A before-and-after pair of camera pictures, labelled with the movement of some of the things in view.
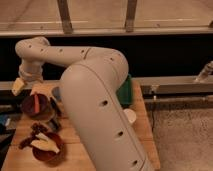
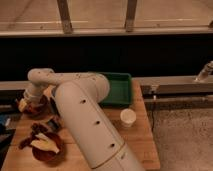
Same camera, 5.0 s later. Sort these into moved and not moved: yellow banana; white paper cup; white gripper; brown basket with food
Moved: white gripper
Not moved: brown basket with food; yellow banana; white paper cup
